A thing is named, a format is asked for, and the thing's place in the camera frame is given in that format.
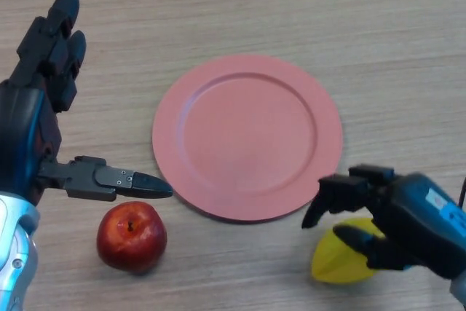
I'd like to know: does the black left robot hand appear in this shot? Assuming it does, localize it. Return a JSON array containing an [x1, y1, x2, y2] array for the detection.
[[0, 0, 174, 207]]

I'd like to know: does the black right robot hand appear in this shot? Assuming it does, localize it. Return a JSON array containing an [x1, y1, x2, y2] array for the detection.
[[301, 165, 466, 280]]

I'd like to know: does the yellow starfruit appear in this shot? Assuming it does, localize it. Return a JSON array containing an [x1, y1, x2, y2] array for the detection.
[[311, 217, 387, 286]]

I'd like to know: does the pink round plate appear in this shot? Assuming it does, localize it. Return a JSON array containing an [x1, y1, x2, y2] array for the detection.
[[151, 54, 344, 224]]

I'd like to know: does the red apple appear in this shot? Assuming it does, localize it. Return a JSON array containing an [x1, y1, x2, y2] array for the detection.
[[96, 200, 168, 275]]

